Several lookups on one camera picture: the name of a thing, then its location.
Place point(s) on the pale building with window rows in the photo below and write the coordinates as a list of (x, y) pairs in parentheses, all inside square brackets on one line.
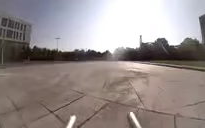
[(8, 36)]

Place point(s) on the grey kerb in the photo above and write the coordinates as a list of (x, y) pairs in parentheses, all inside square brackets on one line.
[(183, 66)]

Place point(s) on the pale tower building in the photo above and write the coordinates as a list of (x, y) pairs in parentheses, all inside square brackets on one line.
[(140, 41)]

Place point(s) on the row of trees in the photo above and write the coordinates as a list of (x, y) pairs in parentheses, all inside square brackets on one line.
[(123, 53)]

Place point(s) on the grass strip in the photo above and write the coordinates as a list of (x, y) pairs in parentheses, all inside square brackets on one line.
[(190, 63)]

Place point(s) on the grey paved slab ground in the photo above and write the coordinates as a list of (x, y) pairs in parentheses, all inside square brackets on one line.
[(100, 83)]

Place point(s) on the robot's own part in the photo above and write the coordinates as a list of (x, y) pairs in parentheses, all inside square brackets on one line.
[(71, 122), (134, 120)]

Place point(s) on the lamp pole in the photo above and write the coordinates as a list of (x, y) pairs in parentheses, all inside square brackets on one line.
[(57, 43)]

